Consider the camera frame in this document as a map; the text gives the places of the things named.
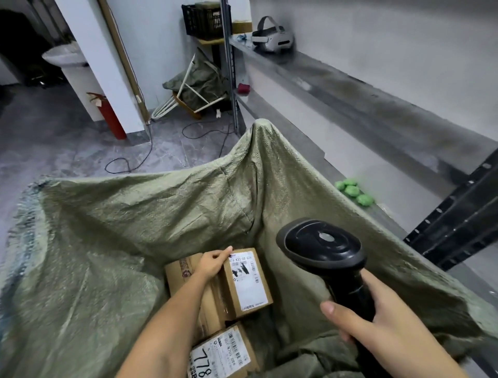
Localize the person's right hand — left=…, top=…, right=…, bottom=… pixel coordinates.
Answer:
left=320, top=269, right=436, bottom=371

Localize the person's left hand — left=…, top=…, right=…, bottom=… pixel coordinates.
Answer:
left=193, top=246, right=234, bottom=282

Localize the tall cardboard parcel with label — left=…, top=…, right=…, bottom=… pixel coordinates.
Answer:
left=164, top=252, right=228, bottom=343

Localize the parcel with shoe label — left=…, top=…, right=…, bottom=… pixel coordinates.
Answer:
left=220, top=248, right=274, bottom=321

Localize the parcel labelled 7786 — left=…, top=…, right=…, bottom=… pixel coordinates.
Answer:
left=186, top=322, right=260, bottom=378

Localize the black barcode scanner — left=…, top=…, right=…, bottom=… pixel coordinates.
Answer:
left=275, top=218, right=390, bottom=378

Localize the person's left forearm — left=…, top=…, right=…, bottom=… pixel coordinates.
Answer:
left=116, top=268, right=213, bottom=378

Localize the metal shelving rack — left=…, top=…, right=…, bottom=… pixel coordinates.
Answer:
left=219, top=0, right=498, bottom=378

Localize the brown wooden stick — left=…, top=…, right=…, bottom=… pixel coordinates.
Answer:
left=173, top=93, right=203, bottom=120

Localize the red fire extinguisher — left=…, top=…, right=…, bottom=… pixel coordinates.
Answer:
left=86, top=92, right=128, bottom=140

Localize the yellow wooden stand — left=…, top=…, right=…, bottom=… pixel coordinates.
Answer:
left=196, top=37, right=226, bottom=63

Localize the long wooden batten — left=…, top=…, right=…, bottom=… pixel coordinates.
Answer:
left=97, top=0, right=151, bottom=124

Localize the white VR headset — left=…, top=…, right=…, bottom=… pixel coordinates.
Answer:
left=251, top=15, right=295, bottom=54

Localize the black plastic crate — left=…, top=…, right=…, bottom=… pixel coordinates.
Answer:
left=182, top=3, right=233, bottom=39

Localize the black floor cable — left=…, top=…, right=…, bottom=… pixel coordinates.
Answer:
left=182, top=116, right=238, bottom=158
left=104, top=124, right=155, bottom=175

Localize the white metal folding frame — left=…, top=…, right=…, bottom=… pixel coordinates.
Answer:
left=150, top=54, right=228, bottom=119

